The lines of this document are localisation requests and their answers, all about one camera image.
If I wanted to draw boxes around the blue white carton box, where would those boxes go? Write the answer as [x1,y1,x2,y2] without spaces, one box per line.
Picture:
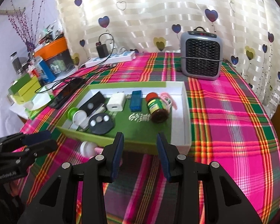
[34,56,56,83]

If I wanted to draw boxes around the black rectangular device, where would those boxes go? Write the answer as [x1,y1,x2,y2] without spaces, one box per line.
[79,91,106,116]

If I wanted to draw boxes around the heart pattern curtain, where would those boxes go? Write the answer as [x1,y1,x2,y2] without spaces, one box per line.
[55,0,280,117]

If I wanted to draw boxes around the black cable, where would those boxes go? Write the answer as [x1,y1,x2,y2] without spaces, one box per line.
[34,33,118,94]

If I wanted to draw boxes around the pink cable clip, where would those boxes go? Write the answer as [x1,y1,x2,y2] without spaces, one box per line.
[159,92,178,112]

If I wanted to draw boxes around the purple dried flower branches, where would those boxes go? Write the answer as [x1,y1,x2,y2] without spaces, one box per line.
[6,0,45,52]

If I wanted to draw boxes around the blue USB adapter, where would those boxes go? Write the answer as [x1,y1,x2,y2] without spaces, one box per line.
[129,91,142,112]

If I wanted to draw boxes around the black power adapter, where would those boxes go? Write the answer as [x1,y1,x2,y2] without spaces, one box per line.
[96,42,109,59]

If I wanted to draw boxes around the grey mini fan heater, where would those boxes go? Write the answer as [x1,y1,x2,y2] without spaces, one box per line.
[181,26,223,80]

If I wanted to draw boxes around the orange lidded storage bin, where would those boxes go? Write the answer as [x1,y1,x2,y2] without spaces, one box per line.
[34,37,75,77]

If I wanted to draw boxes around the green yellow box stack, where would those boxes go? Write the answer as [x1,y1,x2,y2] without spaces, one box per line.
[8,74,41,105]

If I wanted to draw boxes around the white USB charger plug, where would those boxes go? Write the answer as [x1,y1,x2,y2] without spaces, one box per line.
[106,92,126,112]

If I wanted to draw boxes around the green tissue pack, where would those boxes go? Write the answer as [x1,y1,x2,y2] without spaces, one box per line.
[23,91,54,120]

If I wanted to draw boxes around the black oval three-button disc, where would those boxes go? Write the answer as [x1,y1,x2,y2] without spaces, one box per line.
[88,113,115,136]

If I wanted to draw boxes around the white power strip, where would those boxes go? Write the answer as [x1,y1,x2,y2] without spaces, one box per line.
[84,51,136,68]

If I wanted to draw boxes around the brown medicine bottle red cap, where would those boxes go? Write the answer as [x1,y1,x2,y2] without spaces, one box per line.
[145,92,169,123]

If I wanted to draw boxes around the plaid tablecloth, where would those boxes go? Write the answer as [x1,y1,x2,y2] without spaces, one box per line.
[13,52,280,224]

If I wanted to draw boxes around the black smartphone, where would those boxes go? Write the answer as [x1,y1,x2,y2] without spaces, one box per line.
[49,78,85,109]

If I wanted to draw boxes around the green cardboard box tray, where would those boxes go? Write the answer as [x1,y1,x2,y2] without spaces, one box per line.
[56,81,192,155]

